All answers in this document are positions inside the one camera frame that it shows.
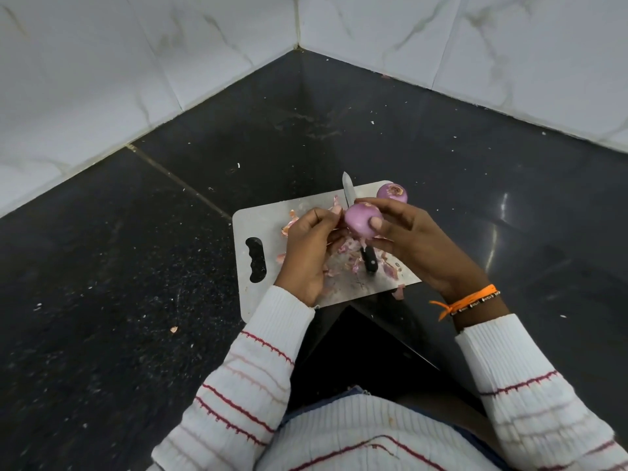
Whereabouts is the beaded bracelet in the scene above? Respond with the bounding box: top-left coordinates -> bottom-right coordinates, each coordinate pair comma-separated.
450,290 -> 502,317

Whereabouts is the person's right hand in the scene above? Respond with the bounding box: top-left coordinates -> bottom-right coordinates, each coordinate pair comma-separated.
354,196 -> 494,305

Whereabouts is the orange thread wristband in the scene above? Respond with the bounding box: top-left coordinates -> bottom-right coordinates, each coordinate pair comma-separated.
429,284 -> 499,322

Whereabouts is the steel cutting board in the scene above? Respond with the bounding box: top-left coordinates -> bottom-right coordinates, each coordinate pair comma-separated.
232,180 -> 423,323

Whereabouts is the person's right forearm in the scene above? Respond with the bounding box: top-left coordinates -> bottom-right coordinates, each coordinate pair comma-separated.
441,288 -> 628,471

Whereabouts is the person's left forearm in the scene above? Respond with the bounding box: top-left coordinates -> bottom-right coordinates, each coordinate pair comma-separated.
149,285 -> 317,471

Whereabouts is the black handled kitchen knife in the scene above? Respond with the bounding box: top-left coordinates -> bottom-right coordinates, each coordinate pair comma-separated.
341,171 -> 379,274

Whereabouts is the white red striped sweater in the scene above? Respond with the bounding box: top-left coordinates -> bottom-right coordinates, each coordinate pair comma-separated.
254,394 -> 506,471

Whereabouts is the purple onion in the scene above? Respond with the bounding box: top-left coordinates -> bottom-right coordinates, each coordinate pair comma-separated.
376,183 -> 409,204
343,201 -> 385,239

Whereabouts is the person's left hand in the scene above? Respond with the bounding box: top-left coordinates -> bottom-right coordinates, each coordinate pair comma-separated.
273,207 -> 348,308

